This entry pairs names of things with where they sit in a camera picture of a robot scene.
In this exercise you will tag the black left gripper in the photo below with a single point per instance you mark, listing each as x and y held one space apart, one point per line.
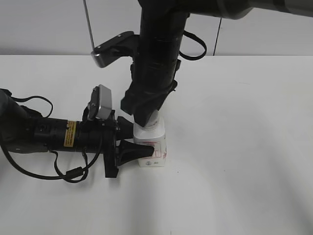
126 152

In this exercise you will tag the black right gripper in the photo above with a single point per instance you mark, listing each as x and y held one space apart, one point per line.
141 101

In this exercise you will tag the white round bottle cap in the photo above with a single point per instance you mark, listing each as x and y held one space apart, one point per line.
153 121

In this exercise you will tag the white yili changqing bottle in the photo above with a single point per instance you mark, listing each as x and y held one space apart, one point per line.
155 138

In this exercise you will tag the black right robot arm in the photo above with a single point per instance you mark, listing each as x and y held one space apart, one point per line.
162 28

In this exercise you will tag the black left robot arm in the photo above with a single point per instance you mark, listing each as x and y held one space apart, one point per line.
100 132

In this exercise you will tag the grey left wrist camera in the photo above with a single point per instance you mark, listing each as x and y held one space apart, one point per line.
100 104

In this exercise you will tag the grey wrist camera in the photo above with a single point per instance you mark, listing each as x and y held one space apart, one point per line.
100 104
123 45

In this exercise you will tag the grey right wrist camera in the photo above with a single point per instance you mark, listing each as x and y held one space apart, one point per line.
123 45

